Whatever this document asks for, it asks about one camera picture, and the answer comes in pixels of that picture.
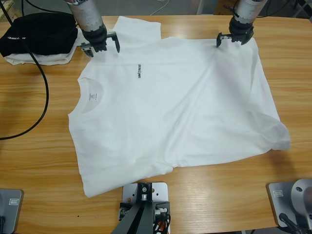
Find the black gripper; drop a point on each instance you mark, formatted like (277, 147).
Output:
(96, 39)
(241, 31)

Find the cardboard box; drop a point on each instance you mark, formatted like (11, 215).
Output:
(224, 6)

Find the black metal stand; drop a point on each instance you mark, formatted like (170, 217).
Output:
(302, 7)

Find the white t-shirt with black logo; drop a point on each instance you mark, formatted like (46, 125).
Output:
(170, 109)

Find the folded white t-shirt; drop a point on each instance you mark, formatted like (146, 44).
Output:
(48, 61)

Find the wooden pallet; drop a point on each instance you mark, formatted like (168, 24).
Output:
(9, 9)

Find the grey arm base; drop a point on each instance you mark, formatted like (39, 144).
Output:
(12, 212)
(278, 202)

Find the folded black t-shirt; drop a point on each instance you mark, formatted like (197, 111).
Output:
(36, 34)

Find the white metal post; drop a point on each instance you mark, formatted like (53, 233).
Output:
(201, 7)

